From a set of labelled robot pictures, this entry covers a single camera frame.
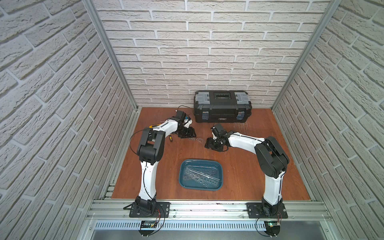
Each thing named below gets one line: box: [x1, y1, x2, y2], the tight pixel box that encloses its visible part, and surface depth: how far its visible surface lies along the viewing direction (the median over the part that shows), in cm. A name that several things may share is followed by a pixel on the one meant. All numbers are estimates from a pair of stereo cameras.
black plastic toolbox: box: [193, 90, 253, 123], surface depth 103 cm
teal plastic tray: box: [179, 159, 223, 191], surface depth 86 cm
